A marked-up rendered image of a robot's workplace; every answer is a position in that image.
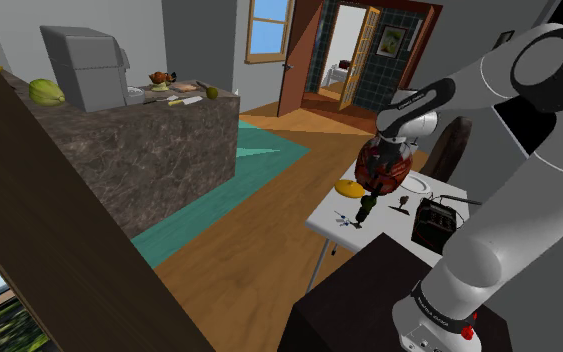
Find dark robot stand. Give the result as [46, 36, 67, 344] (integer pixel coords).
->
[277, 232, 514, 352]

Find small dark wall frame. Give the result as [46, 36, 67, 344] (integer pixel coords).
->
[492, 29, 517, 50]

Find framed wall picture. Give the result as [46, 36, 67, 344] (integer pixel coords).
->
[375, 24, 408, 61]

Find marble kitchen island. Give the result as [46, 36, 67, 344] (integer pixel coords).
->
[0, 24, 242, 240]

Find wooden framed window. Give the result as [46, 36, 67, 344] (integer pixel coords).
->
[244, 0, 296, 66]

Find white plate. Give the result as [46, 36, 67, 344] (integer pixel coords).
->
[399, 174, 432, 196]

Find black box appliance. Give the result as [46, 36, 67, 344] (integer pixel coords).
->
[410, 196, 465, 256]

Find brown door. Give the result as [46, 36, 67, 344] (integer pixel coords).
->
[276, 0, 327, 119]

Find yellow lattice door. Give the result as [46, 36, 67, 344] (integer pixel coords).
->
[337, 5, 383, 112]

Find teal rug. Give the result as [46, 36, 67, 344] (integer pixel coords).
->
[129, 119, 312, 270]

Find green bottle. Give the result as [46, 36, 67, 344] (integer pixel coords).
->
[354, 193, 379, 229]

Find small brown goblet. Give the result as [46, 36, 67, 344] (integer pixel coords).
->
[389, 194, 412, 216]

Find white table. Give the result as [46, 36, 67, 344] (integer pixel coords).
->
[304, 154, 470, 295]

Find red round vase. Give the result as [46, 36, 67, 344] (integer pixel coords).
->
[354, 136, 414, 196]

